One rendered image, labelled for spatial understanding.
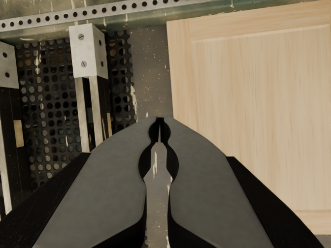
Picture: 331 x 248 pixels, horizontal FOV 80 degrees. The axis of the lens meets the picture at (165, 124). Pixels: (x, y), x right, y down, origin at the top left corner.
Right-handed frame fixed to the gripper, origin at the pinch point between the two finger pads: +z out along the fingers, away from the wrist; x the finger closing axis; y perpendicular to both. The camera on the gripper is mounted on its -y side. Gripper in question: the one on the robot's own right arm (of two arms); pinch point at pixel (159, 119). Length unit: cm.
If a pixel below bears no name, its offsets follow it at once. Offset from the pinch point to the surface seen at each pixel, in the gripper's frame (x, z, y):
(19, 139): -41, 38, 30
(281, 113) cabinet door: 29.8, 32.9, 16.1
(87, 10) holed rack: -19, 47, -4
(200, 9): 8.8, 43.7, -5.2
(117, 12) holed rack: -11.0, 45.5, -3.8
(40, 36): -33, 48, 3
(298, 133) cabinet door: 34.2, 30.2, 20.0
